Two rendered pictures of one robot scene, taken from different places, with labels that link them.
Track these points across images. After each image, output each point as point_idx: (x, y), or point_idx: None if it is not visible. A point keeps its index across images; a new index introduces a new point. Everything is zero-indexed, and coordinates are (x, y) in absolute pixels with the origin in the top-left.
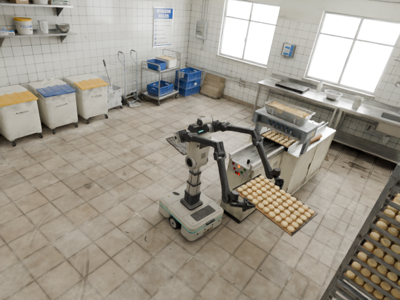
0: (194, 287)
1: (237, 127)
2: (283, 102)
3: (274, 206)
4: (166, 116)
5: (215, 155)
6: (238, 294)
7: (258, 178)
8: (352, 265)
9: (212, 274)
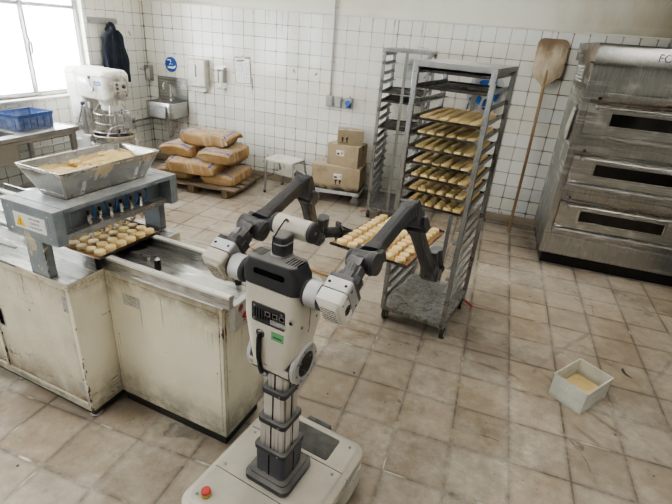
0: (443, 451)
1: (281, 199)
2: (42, 158)
3: (403, 237)
4: None
5: (427, 221)
6: (412, 393)
7: (351, 243)
8: (461, 199)
9: (402, 430)
